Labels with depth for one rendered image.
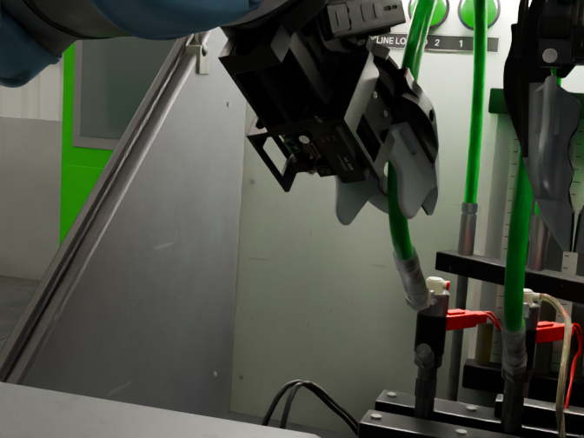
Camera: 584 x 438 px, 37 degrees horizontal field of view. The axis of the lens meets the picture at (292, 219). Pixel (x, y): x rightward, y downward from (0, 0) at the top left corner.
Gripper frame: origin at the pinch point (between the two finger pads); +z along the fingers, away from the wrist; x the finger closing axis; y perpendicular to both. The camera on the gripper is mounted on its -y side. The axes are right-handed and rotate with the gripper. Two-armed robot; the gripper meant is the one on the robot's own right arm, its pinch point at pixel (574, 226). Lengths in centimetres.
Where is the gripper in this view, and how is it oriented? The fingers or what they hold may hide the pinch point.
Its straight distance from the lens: 49.6
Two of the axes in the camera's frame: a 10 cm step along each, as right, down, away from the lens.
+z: -0.6, 9.9, 1.5
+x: 9.4, 1.1, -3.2
